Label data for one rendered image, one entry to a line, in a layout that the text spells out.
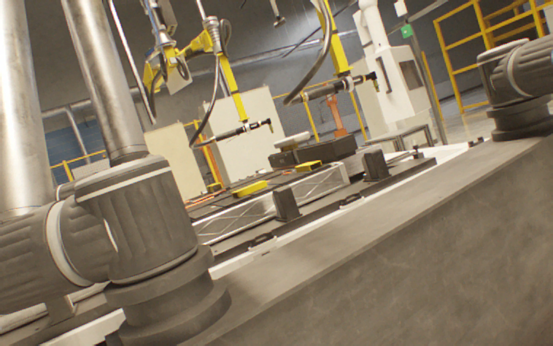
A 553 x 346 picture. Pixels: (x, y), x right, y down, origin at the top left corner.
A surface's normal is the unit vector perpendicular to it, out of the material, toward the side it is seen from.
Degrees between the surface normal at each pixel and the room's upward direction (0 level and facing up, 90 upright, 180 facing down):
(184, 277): 90
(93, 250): 100
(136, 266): 90
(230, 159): 90
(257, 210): 90
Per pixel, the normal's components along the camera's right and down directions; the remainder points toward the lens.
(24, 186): 0.55, -0.39
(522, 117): -0.48, 0.26
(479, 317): 0.48, -0.07
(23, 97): 0.83, -0.39
